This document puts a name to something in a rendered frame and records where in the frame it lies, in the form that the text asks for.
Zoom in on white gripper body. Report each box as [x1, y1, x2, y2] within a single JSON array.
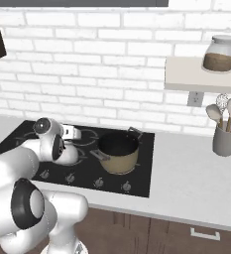
[[70, 126, 82, 140]]

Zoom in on black hob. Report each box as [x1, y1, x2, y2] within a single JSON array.
[[0, 119, 156, 198]]

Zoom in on grey hob knob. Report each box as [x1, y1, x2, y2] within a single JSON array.
[[39, 169, 51, 181], [121, 181, 133, 193], [92, 177, 105, 189], [64, 172, 76, 185]]

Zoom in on tan pot with dark inside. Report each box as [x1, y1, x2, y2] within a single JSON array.
[[89, 126, 145, 176]]

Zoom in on brown cupboard door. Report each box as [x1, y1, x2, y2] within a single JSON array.
[[74, 206, 127, 254]]

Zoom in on brown narrow cupboard panel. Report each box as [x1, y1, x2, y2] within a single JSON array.
[[123, 212, 171, 254]]

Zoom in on pale wooden spoon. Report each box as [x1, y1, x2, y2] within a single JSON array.
[[204, 103, 225, 130]]

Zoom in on grey utensil pot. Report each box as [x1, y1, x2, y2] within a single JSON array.
[[212, 121, 231, 158]]

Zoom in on metal whisk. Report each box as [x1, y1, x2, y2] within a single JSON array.
[[215, 92, 231, 115]]

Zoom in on glass jar with brown filling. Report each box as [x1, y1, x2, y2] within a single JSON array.
[[201, 34, 231, 73]]

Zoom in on brown drawer front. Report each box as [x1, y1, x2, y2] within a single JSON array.
[[162, 219, 231, 254]]

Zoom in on grey wall socket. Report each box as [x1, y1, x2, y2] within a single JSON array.
[[186, 90, 205, 108]]

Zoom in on beige wall shelf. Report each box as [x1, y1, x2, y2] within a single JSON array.
[[164, 56, 231, 95]]

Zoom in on white drawer handle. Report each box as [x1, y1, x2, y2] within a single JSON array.
[[189, 226, 222, 242]]

